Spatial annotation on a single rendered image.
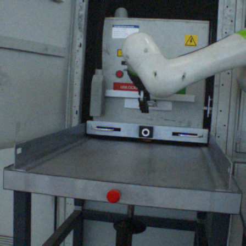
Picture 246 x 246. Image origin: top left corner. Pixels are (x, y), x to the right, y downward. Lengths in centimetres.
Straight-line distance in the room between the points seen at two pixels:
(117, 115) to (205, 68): 63
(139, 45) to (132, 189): 43
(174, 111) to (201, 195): 74
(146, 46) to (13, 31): 53
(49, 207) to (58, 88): 55
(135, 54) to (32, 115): 56
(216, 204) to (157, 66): 41
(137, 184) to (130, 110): 75
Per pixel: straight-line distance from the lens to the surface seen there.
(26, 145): 103
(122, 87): 160
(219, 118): 155
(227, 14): 158
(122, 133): 160
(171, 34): 160
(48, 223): 174
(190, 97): 154
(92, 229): 170
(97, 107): 151
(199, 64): 108
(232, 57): 116
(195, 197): 89
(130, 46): 108
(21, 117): 141
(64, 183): 93
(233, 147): 157
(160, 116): 158
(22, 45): 137
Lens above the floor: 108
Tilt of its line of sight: 5 degrees down
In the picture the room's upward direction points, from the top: 3 degrees clockwise
